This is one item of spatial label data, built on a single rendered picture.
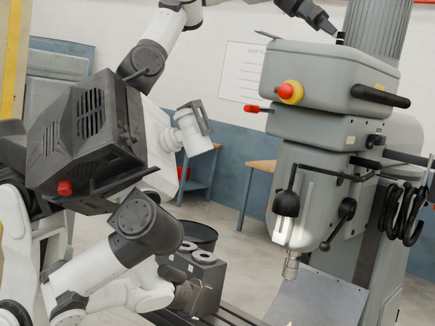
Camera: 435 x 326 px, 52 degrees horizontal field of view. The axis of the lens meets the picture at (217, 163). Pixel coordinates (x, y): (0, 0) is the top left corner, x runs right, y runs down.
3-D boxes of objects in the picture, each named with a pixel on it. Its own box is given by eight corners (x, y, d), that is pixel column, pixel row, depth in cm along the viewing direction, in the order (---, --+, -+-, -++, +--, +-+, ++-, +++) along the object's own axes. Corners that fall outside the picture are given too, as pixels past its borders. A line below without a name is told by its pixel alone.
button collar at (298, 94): (297, 105, 110) (302, 81, 109) (276, 101, 113) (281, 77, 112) (301, 106, 111) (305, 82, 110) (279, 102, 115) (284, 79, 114)
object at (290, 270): (299, 279, 139) (303, 262, 138) (289, 281, 137) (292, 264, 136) (289, 272, 143) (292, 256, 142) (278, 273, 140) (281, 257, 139)
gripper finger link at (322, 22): (331, 37, 126) (314, 24, 127) (339, 28, 125) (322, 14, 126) (330, 36, 124) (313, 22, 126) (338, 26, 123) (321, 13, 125)
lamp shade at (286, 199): (268, 212, 116) (273, 189, 115) (274, 206, 123) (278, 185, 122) (296, 219, 114) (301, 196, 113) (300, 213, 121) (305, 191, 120)
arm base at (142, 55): (114, 79, 108) (159, 94, 111) (125, 35, 112) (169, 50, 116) (103, 103, 121) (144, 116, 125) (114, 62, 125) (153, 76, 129)
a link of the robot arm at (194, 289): (195, 325, 132) (173, 319, 123) (172, 312, 138) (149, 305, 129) (213, 284, 135) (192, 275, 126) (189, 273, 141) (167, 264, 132)
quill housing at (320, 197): (314, 263, 125) (339, 151, 119) (252, 239, 136) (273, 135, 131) (339, 249, 140) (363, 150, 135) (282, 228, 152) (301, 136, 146)
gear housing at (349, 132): (341, 153, 115) (350, 114, 114) (261, 134, 129) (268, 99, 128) (380, 151, 142) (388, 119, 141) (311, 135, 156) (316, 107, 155)
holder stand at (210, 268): (194, 321, 151) (204, 265, 148) (153, 292, 166) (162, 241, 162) (219, 311, 160) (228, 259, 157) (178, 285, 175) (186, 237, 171)
